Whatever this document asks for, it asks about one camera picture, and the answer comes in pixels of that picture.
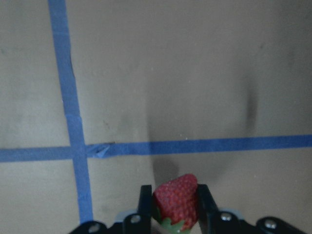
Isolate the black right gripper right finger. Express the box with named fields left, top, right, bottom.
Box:
left=197, top=184, right=304, bottom=234

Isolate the red strawberry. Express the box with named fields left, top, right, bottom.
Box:
left=153, top=174, right=199, bottom=234

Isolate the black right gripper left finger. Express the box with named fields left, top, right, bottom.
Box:
left=71, top=185, right=153, bottom=234

